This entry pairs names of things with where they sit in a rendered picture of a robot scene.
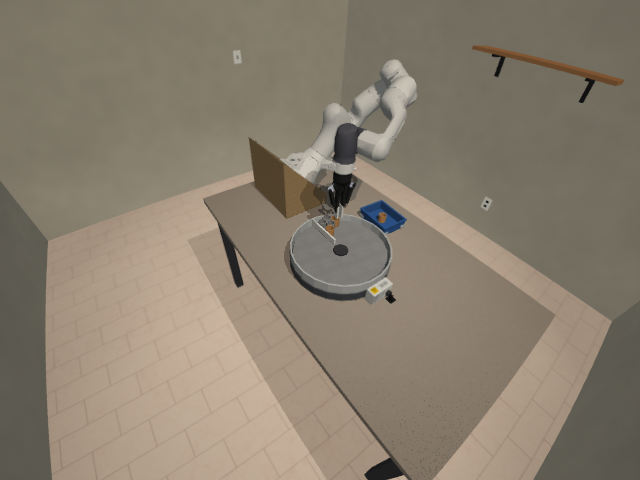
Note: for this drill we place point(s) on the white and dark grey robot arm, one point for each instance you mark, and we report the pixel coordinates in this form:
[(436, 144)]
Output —
[(348, 139)]

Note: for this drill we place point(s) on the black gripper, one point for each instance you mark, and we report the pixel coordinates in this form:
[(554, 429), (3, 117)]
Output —
[(344, 187)]

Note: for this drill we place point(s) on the blue open crate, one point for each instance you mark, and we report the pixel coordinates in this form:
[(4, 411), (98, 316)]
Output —
[(392, 216)]

